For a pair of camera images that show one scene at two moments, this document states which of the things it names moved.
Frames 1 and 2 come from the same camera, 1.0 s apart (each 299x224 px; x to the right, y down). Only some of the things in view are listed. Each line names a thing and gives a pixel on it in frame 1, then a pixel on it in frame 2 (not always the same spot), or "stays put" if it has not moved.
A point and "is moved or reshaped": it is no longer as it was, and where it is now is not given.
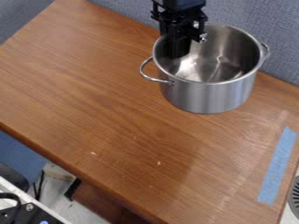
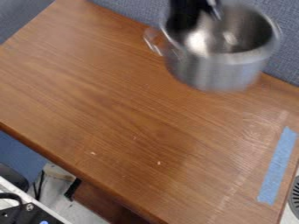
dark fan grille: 293,197 stays put
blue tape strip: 277,164 stays put
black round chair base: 13,177 stays put
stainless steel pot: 213,80 is moved or reshaped
